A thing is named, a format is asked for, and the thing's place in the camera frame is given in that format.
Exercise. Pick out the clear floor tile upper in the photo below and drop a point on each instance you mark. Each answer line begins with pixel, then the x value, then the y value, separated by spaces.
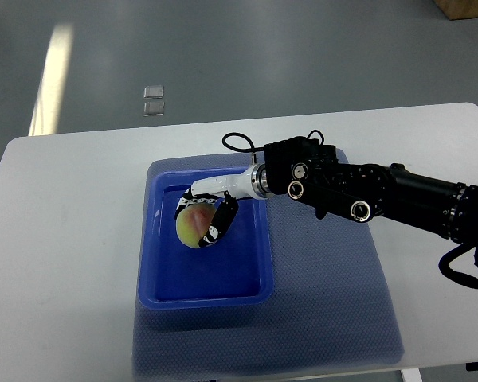
pixel 153 92

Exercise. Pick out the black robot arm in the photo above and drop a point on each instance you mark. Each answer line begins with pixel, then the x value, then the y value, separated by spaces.
pixel 308 171

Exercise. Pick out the clear floor tile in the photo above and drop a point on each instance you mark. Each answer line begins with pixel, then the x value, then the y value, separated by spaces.
pixel 153 92
pixel 154 108

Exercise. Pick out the brown cardboard box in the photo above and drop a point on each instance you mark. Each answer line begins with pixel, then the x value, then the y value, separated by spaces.
pixel 458 9

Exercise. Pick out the clear floor tile lower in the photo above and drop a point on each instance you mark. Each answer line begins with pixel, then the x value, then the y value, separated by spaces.
pixel 154 108

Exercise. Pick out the blue grey mat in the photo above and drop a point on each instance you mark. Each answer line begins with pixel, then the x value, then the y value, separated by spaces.
pixel 330 308

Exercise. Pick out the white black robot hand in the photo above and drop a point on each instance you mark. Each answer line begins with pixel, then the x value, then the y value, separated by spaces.
pixel 238 186

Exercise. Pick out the yellow red peach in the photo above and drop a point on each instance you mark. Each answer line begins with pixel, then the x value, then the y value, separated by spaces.
pixel 194 225

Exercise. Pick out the blue plastic tray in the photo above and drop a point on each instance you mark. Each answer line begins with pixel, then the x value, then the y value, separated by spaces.
pixel 236 271

